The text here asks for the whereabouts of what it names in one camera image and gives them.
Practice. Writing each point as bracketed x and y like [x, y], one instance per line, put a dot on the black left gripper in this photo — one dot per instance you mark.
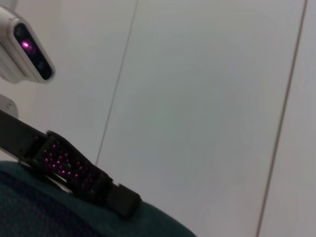
[17, 138]

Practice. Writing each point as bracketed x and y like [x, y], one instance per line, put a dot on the dark blue fabric lunch bag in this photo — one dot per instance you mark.
[61, 212]

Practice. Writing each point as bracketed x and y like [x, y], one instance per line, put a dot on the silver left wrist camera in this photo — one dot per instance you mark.
[27, 49]

